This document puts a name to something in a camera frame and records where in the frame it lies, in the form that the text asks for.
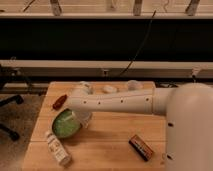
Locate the green ceramic bowl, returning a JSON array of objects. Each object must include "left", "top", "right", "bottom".
[{"left": 52, "top": 109, "right": 82, "bottom": 139}]

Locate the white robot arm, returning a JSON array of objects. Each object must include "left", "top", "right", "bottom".
[{"left": 68, "top": 83, "right": 213, "bottom": 171}]

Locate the red small bottle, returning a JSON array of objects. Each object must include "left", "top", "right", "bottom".
[{"left": 52, "top": 95, "right": 67, "bottom": 110}]

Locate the white small block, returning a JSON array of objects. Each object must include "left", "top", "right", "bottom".
[{"left": 102, "top": 85, "right": 118, "bottom": 94}]

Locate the wooden cutting board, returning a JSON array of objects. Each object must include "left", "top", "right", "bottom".
[{"left": 22, "top": 82, "right": 165, "bottom": 171}]

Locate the white plastic bottle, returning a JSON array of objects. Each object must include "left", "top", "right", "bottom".
[{"left": 45, "top": 131, "right": 71, "bottom": 166}]

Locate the clear plastic cup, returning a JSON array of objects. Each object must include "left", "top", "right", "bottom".
[{"left": 126, "top": 80, "right": 143, "bottom": 91}]

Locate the brown rectangular box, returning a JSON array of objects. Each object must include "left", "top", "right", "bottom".
[{"left": 129, "top": 135, "right": 154, "bottom": 161}]

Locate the black office chair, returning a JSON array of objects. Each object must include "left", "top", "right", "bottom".
[{"left": 0, "top": 63, "right": 25, "bottom": 142}]

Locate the black hanging cable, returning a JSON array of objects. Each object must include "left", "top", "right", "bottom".
[{"left": 118, "top": 9, "right": 157, "bottom": 77}]

